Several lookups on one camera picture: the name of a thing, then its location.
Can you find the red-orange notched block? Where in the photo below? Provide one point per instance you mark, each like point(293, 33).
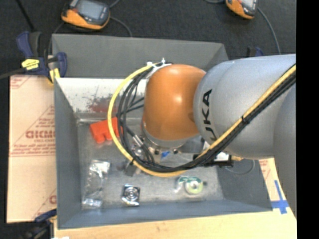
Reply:
point(102, 131)

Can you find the shiny silver square piece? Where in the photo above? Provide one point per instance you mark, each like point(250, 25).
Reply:
point(130, 194)

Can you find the clear plastic packet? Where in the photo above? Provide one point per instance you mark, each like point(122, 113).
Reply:
point(96, 180)

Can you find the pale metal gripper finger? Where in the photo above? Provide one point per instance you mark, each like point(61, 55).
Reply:
point(136, 141)

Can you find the grey metal bin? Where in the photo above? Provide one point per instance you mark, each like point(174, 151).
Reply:
point(99, 56)

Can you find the black cylinder on white bracket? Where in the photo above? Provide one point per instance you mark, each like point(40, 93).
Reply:
point(223, 162)

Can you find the brown cardboard board red print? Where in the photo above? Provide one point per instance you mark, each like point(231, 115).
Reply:
point(30, 158)

